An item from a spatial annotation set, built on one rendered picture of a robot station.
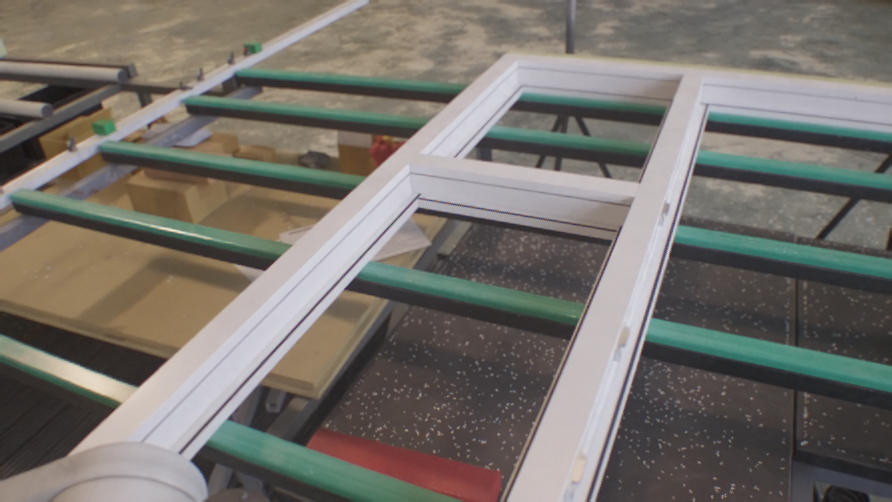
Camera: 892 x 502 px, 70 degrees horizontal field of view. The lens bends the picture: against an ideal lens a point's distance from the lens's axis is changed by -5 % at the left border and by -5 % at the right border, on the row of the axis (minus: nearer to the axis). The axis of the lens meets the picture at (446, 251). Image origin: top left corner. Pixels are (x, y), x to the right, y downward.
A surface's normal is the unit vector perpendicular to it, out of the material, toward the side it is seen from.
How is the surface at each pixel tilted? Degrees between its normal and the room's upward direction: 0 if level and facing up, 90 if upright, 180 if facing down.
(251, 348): 90
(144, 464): 32
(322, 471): 0
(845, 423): 0
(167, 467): 49
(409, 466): 0
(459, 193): 90
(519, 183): 90
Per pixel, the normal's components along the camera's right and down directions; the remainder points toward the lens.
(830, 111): -0.41, 0.53
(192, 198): 0.92, 0.17
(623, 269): -0.07, -0.83
